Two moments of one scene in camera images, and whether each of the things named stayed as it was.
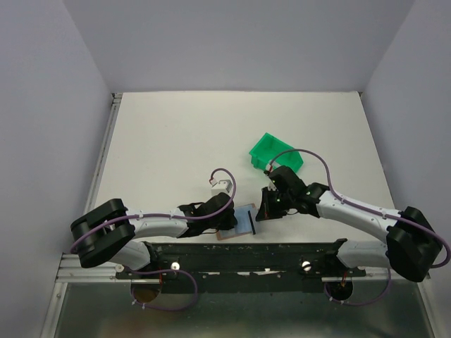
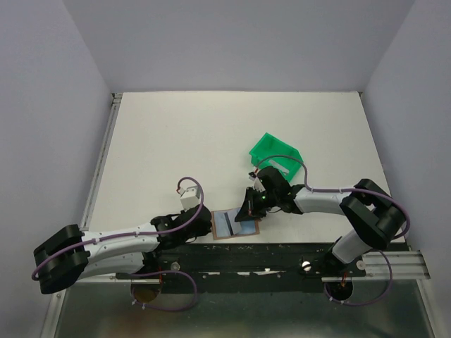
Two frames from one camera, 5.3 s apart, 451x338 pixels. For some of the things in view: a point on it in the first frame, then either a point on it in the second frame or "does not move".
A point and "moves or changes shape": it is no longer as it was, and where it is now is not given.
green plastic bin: x=268 y=148 does not move
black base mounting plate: x=242 y=267 does not move
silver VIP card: x=251 y=222 moves or changes shape
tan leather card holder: x=243 y=223 does not move
